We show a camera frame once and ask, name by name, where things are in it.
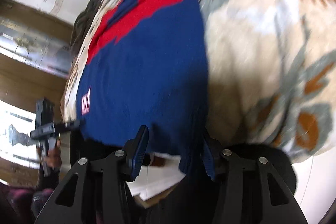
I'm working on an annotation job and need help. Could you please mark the red and blue sweater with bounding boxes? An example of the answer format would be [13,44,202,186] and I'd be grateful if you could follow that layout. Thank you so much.
[76,0,208,173]

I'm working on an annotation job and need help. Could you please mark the person's left hand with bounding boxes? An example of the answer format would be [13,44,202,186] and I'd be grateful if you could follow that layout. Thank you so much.
[37,140,62,168]

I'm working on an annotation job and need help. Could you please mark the wooden mirrored wardrobe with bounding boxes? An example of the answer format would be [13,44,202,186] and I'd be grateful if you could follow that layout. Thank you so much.
[0,0,76,188]

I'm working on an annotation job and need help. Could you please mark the brown fleece blanket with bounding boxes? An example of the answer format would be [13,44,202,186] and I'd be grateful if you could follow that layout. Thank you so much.
[70,0,102,57]

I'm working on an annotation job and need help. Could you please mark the leaf pattern plush blanket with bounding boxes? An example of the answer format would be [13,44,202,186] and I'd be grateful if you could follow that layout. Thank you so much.
[61,0,335,162]

